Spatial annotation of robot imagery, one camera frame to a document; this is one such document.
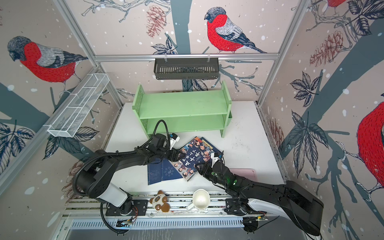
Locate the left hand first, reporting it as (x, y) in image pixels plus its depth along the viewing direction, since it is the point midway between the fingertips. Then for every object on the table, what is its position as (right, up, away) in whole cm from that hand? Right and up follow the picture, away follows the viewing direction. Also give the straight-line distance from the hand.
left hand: (182, 154), depth 86 cm
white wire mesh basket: (-55, +21, -15) cm, 60 cm away
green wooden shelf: (+2, +26, -7) cm, 27 cm away
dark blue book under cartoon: (+17, +4, +8) cm, 20 cm away
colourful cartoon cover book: (+7, +1, +2) cm, 8 cm away
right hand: (+7, -6, -7) cm, 12 cm away
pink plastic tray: (+39, -11, -1) cm, 40 cm away
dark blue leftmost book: (-16, -10, -1) cm, 19 cm away
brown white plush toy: (-10, -20, -13) cm, 26 cm away
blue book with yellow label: (-7, -9, -2) cm, 12 cm away
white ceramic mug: (+11, -20, -11) cm, 25 cm away
